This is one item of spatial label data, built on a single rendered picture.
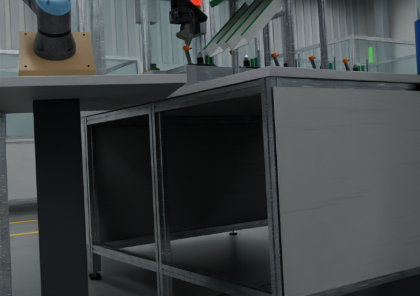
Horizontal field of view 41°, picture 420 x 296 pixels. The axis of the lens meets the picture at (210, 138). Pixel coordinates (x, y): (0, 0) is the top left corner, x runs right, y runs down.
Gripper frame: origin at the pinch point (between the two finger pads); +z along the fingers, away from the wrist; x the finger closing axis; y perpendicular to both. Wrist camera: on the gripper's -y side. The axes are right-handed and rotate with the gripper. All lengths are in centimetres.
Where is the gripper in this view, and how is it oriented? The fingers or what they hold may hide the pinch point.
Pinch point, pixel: (189, 43)
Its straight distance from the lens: 240.6
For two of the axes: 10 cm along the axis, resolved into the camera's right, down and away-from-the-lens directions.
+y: -8.3, 0.3, -5.6
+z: 0.5, 10.0, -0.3
